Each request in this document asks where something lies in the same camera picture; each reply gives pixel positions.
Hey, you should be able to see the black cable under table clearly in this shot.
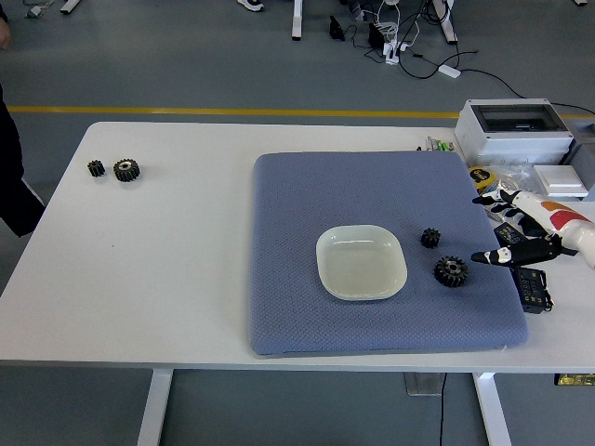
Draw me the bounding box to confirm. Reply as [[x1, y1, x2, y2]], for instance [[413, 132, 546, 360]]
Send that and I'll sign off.
[[436, 373, 448, 446]]

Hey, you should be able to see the large black gear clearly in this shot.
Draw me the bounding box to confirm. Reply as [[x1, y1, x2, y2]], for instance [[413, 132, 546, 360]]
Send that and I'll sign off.
[[112, 158, 142, 183], [433, 256, 469, 289]]

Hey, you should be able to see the yellow label strip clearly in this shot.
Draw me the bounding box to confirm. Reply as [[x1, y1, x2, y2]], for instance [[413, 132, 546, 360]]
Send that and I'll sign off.
[[553, 373, 595, 387]]

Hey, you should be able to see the black floor cable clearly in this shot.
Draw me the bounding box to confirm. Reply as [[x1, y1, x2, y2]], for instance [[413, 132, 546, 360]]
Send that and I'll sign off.
[[398, 46, 595, 118]]

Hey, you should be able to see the white square dish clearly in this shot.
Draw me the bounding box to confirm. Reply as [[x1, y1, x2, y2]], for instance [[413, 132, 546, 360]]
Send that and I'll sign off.
[[315, 224, 409, 303]]

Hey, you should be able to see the white background desk leg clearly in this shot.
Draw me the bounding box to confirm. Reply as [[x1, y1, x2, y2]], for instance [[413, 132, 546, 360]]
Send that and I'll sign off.
[[291, 0, 306, 41], [430, 0, 459, 46]]

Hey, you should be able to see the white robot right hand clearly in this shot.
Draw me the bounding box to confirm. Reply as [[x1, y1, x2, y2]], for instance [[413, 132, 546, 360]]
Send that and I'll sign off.
[[471, 188, 595, 270]]

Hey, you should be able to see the white switch panel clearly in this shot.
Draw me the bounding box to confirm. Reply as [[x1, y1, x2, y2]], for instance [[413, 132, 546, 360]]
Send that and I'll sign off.
[[533, 164, 589, 197]]

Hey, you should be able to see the person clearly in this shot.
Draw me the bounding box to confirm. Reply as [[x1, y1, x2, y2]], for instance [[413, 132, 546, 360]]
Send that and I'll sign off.
[[0, 0, 46, 239]]

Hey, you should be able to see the black controller with blue print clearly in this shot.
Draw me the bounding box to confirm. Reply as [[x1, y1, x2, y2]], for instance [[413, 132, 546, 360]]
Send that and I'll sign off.
[[493, 222, 529, 247]]

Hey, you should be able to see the blue-grey quilted mat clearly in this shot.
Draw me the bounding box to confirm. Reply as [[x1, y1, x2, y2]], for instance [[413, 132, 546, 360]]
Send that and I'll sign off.
[[246, 151, 531, 358]]

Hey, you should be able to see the clear bag of metal parts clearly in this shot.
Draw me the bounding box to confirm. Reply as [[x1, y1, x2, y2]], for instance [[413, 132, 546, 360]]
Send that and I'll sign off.
[[485, 164, 543, 196]]

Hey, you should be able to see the grey electrical enclosure box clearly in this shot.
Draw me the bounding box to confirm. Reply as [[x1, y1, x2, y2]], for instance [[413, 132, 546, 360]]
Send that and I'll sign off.
[[454, 98, 577, 168]]

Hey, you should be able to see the white charger on floor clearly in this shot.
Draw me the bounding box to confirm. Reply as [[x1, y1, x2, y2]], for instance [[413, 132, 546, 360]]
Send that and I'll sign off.
[[382, 40, 411, 66]]

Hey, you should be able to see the grey bracket under table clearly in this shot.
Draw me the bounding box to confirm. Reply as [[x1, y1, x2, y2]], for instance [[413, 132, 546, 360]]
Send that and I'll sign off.
[[403, 373, 443, 397]]

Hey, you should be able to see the yellow tape measure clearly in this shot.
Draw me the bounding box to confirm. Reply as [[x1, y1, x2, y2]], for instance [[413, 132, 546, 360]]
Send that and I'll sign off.
[[468, 166, 496, 190]]

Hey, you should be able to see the white table leg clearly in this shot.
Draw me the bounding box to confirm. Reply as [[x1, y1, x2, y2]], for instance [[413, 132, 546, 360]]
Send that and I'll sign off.
[[472, 373, 513, 446], [137, 370, 174, 446]]

